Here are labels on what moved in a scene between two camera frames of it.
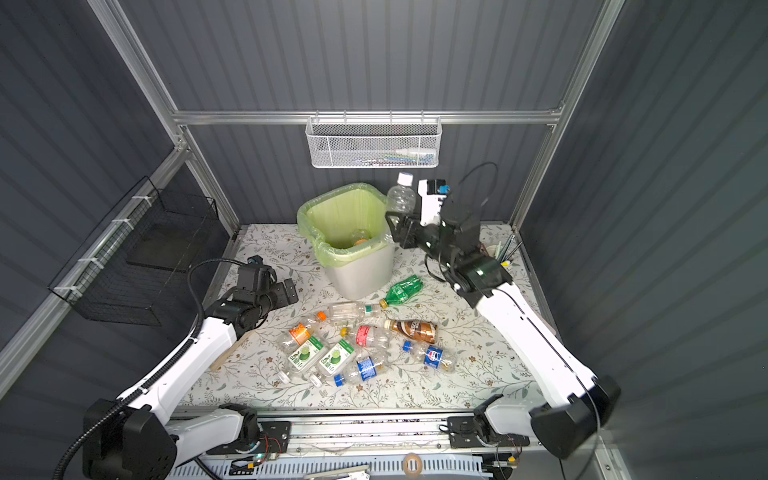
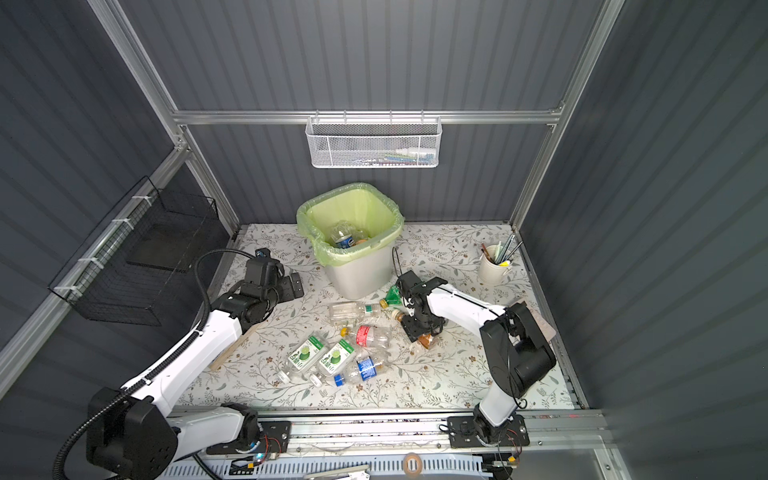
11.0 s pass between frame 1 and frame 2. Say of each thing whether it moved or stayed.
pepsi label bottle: moved
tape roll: stayed
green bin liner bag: stayed
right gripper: moved
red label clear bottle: stayed
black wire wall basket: stayed
